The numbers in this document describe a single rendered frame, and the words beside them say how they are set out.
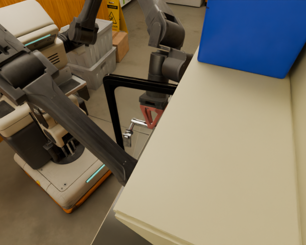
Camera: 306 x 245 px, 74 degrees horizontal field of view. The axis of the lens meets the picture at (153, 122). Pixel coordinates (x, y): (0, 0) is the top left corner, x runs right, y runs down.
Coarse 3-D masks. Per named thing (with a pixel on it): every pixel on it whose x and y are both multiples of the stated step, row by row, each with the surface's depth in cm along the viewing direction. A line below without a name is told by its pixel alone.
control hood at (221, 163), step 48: (192, 96) 21; (240, 96) 21; (288, 96) 21; (192, 144) 17; (240, 144) 17; (288, 144) 17; (144, 192) 14; (192, 192) 14; (240, 192) 14; (288, 192) 14; (192, 240) 12; (240, 240) 12; (288, 240) 12
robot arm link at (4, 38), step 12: (0, 24) 40; (0, 36) 40; (12, 36) 41; (0, 48) 40; (12, 48) 40; (24, 48) 41; (0, 60) 38; (12, 60) 40; (24, 60) 40; (36, 60) 42; (0, 72) 38; (12, 72) 39; (24, 72) 40; (36, 72) 42; (12, 84) 39; (24, 84) 41
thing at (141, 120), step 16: (144, 80) 42; (128, 96) 46; (144, 96) 45; (160, 96) 44; (128, 112) 51; (144, 112) 49; (160, 112) 48; (128, 128) 55; (144, 128) 54; (144, 144) 59
